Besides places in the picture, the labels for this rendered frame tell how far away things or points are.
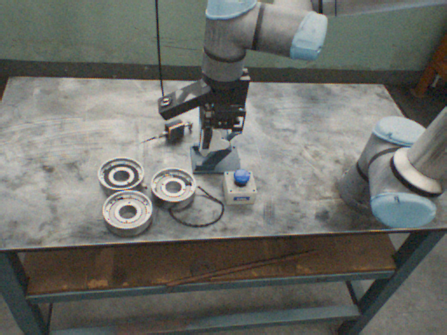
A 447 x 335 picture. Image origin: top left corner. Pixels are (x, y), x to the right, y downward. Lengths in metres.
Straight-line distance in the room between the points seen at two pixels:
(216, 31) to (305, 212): 0.53
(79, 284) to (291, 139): 0.70
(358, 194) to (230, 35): 0.56
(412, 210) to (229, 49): 0.47
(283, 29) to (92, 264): 0.81
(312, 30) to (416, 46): 2.47
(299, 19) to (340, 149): 0.62
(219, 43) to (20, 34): 2.07
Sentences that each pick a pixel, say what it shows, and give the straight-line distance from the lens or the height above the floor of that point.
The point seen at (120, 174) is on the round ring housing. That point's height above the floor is 0.82.
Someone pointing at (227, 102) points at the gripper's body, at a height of 1.10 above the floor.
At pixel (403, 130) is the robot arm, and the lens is 1.02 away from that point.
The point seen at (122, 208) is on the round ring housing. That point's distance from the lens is 0.98.
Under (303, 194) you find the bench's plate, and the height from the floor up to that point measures 0.80.
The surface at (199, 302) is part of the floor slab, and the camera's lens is 1.78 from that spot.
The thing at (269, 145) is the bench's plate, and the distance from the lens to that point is 1.20.
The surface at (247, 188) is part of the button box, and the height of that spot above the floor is 0.85.
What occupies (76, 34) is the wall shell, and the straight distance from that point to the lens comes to 2.64.
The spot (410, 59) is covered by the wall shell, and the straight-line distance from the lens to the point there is 3.20.
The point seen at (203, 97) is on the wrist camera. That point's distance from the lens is 0.79.
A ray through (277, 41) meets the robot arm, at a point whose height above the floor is 1.26.
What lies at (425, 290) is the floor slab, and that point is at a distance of 2.13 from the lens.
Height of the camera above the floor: 1.59
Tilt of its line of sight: 46 degrees down
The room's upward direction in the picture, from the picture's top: 10 degrees clockwise
